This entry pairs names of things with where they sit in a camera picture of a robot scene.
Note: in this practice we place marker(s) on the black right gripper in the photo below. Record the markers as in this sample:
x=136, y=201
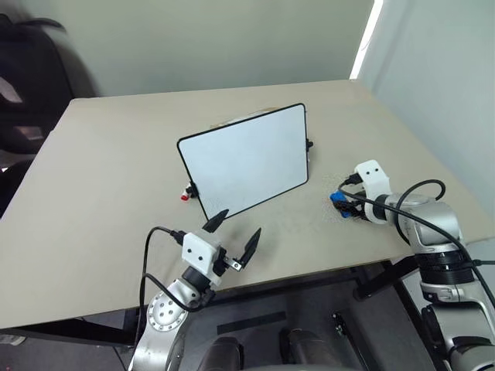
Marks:
x=359, y=210

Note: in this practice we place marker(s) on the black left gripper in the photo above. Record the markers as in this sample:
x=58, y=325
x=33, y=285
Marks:
x=223, y=262

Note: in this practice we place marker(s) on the blue whiteboard eraser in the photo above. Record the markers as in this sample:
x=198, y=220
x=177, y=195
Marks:
x=338, y=197

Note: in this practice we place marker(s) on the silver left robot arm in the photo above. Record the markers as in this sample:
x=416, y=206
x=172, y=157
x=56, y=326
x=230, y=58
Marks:
x=164, y=313

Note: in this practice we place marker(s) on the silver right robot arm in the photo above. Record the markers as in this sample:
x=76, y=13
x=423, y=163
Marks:
x=433, y=239

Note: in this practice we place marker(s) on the black whiteboard side knob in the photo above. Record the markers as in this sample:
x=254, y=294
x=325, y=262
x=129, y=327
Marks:
x=309, y=144

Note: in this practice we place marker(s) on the red and white clip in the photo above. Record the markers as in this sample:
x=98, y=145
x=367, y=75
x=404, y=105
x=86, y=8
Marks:
x=187, y=194

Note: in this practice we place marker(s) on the black floor tape strip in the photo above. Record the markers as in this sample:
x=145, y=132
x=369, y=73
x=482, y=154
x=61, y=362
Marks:
x=251, y=323

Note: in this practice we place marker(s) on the dark rounded shape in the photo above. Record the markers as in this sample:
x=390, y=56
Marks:
x=309, y=349
x=226, y=353

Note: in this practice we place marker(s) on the thin black rod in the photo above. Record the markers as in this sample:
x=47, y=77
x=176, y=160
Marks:
x=346, y=336

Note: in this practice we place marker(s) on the black chair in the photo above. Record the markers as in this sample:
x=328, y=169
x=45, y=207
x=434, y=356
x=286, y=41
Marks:
x=27, y=96

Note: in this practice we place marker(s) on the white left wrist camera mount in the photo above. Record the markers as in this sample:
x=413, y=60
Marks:
x=199, y=249

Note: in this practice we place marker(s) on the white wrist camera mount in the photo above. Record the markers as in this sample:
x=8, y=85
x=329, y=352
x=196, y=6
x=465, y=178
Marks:
x=373, y=175
x=199, y=249

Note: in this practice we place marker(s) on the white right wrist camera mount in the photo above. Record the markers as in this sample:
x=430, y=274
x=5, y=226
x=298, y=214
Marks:
x=373, y=175

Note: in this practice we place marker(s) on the whiteboard with black frame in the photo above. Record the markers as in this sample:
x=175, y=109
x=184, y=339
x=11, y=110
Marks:
x=243, y=162

